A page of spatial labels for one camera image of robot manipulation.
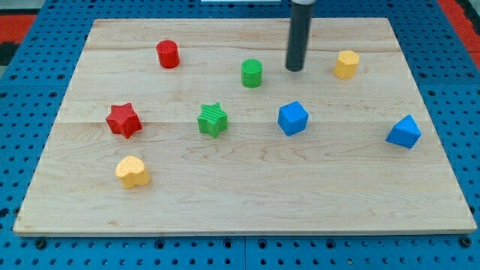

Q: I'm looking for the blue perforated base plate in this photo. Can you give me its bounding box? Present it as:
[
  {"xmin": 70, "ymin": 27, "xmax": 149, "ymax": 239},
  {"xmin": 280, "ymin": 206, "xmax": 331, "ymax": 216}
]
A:
[{"xmin": 1, "ymin": 0, "xmax": 479, "ymax": 269}]

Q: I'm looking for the green cylinder block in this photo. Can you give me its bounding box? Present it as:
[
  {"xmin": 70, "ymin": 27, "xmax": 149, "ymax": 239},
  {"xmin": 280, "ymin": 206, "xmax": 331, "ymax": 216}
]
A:
[{"xmin": 241, "ymin": 58, "xmax": 263, "ymax": 88}]

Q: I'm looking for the blue triangular prism block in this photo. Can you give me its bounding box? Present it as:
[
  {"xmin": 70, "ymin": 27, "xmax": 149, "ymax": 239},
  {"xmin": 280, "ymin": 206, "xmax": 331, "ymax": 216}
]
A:
[{"xmin": 385, "ymin": 115, "xmax": 422, "ymax": 149}]

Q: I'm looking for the green star block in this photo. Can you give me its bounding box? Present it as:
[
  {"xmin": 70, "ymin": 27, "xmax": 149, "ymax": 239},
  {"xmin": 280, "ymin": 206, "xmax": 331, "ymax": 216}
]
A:
[{"xmin": 197, "ymin": 103, "xmax": 228, "ymax": 138}]

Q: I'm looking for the yellow hexagon block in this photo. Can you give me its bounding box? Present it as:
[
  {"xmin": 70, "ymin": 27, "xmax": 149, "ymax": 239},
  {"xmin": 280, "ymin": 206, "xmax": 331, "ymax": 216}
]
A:
[{"xmin": 334, "ymin": 50, "xmax": 360, "ymax": 79}]

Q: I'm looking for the red cylinder block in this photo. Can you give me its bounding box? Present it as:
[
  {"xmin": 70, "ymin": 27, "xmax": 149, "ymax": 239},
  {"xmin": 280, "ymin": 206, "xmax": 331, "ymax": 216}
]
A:
[{"xmin": 156, "ymin": 40, "xmax": 180, "ymax": 68}]

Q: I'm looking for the red star block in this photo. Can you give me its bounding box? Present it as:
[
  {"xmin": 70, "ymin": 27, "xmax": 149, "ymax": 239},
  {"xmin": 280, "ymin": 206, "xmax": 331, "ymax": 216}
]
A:
[{"xmin": 106, "ymin": 103, "xmax": 143, "ymax": 139}]

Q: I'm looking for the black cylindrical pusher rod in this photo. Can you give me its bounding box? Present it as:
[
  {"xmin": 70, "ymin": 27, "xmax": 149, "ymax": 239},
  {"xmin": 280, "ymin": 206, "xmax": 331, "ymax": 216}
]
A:
[{"xmin": 285, "ymin": 0, "xmax": 316, "ymax": 72}]

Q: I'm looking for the yellow heart block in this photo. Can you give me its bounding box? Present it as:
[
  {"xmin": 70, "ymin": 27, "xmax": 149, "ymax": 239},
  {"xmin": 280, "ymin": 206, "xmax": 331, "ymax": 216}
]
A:
[{"xmin": 115, "ymin": 156, "xmax": 151, "ymax": 189}]

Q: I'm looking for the blue cube block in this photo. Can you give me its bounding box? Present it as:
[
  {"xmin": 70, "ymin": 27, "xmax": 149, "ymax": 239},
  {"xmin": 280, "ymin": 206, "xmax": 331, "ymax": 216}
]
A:
[{"xmin": 277, "ymin": 100, "xmax": 309, "ymax": 136}]

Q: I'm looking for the wooden board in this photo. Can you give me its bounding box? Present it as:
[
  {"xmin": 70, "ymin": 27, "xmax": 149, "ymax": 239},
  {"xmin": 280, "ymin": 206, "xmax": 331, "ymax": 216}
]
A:
[{"xmin": 13, "ymin": 18, "xmax": 477, "ymax": 237}]

